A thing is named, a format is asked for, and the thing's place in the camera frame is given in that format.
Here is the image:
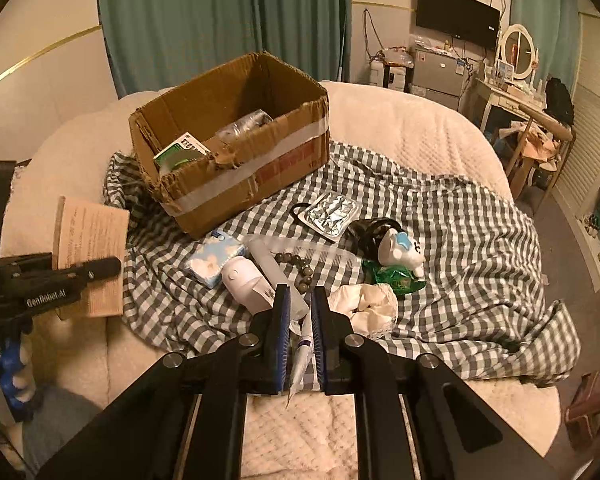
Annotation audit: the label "white toy figure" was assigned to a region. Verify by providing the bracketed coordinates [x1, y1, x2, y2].
[377, 230, 427, 279]

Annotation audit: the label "black transparent cup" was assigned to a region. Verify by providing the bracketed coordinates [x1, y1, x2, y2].
[350, 217, 404, 264]

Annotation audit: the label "brown cardboard box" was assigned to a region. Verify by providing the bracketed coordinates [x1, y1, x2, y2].
[128, 51, 331, 240]

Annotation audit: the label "small white bottle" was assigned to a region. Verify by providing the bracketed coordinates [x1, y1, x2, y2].
[221, 256, 277, 319]

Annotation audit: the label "silver blister pack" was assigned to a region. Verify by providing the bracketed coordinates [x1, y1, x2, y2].
[301, 191, 359, 244]

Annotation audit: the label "person's left hand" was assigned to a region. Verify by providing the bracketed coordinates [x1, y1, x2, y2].
[0, 330, 37, 423]

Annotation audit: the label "white oval mirror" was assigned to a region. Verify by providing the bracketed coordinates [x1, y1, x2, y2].
[500, 23, 539, 81]

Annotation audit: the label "green curtain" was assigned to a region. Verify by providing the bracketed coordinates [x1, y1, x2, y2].
[510, 0, 581, 77]
[96, 0, 354, 99]

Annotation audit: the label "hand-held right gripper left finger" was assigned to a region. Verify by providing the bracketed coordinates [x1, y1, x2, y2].
[37, 284, 292, 480]

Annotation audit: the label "silver mini fridge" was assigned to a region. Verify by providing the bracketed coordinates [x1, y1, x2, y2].
[411, 47, 474, 111]

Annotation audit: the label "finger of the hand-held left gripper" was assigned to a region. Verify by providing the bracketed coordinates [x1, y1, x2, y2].
[50, 257, 123, 292]

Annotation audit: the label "white ointment tube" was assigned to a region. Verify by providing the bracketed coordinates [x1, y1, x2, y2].
[284, 310, 315, 408]

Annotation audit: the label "black hair tie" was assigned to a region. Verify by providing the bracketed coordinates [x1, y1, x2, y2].
[290, 202, 314, 226]

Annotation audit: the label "black flat screen television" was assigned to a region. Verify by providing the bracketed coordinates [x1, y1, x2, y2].
[416, 0, 501, 51]

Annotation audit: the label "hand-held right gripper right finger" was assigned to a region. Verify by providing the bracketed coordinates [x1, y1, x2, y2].
[310, 286, 561, 480]

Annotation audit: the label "tan paper leaflet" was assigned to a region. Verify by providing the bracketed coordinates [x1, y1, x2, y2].
[52, 196, 131, 319]

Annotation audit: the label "green and white carton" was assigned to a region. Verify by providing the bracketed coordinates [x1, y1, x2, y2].
[153, 132, 212, 177]

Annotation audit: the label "green wrapper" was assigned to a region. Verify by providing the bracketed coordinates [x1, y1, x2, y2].
[362, 259, 428, 295]

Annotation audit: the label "blue and white tissue pack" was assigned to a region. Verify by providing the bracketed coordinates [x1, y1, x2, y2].
[186, 237, 246, 289]

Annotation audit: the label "wooden chair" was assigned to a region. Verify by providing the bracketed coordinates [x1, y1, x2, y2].
[495, 109, 579, 192]

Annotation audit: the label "white quilted blanket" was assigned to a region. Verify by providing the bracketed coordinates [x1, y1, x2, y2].
[0, 80, 563, 480]

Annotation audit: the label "pink clothes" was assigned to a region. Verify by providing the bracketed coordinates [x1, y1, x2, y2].
[512, 120, 566, 172]

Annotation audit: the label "brown bead bracelet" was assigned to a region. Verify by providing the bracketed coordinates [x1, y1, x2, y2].
[275, 252, 317, 294]

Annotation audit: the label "clear plastic bottle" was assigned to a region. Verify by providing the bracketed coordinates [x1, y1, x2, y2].
[215, 110, 276, 145]

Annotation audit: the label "grey checked cloth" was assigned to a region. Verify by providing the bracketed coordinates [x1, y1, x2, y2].
[102, 140, 582, 389]

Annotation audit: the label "black bag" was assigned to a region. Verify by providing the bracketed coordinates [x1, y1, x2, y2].
[545, 77, 576, 126]

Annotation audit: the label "white louvred wardrobe door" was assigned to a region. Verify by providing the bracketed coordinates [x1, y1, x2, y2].
[550, 10, 600, 221]

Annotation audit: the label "crumpled white tissue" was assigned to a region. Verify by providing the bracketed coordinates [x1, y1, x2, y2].
[327, 282, 400, 339]

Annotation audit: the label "white cylindrical tube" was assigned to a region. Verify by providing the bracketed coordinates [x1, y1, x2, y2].
[247, 237, 306, 323]

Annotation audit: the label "wooden stool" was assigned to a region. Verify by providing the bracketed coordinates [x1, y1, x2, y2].
[565, 365, 600, 452]

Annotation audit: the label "white vanity table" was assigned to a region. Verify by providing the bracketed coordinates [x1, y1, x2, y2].
[472, 77, 547, 132]

